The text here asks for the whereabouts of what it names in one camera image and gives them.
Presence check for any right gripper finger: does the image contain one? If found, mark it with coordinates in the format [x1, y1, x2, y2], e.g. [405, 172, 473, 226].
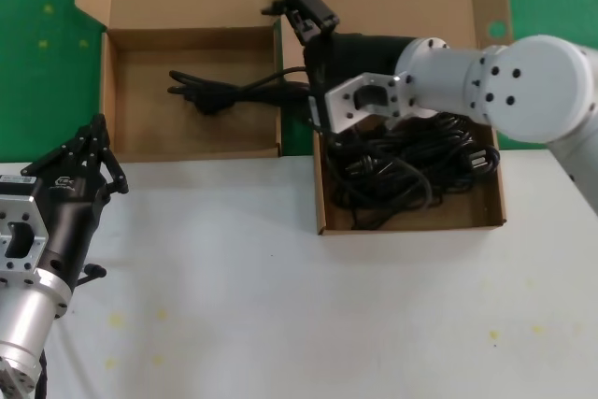
[260, 0, 338, 48]
[306, 93, 331, 135]

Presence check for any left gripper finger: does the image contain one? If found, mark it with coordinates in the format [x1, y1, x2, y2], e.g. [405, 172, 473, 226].
[87, 113, 131, 207]
[20, 112, 103, 177]

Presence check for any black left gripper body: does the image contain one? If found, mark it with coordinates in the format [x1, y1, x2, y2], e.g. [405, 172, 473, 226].
[32, 163, 112, 289]

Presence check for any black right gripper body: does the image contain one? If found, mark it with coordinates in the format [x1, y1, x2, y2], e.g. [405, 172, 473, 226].
[302, 32, 418, 99]

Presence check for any black power cable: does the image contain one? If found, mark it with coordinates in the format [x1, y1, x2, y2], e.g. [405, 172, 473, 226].
[359, 111, 476, 157]
[166, 66, 313, 116]
[326, 136, 449, 232]
[420, 132, 502, 194]

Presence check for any wide brown cardboard box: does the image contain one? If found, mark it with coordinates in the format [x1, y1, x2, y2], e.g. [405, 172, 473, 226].
[74, 0, 285, 164]

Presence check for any narrow brown cardboard box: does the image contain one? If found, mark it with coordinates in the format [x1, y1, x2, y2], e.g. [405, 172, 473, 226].
[278, 0, 515, 237]

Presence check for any green tablecloth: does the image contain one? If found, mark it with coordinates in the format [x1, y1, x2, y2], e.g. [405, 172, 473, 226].
[0, 0, 598, 162]

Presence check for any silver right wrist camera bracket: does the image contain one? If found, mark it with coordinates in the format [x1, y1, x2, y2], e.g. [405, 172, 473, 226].
[324, 72, 415, 135]

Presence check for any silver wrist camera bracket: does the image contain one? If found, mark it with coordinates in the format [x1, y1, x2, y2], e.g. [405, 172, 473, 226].
[0, 173, 51, 286]
[324, 72, 415, 135]

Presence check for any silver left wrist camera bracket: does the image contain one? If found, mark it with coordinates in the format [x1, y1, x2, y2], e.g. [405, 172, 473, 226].
[0, 173, 51, 286]

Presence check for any black angled cable connector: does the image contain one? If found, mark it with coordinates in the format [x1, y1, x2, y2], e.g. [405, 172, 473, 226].
[74, 262, 108, 287]

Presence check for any black corrugated cable sleeve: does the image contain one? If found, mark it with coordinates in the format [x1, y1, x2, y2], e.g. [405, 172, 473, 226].
[35, 349, 50, 399]

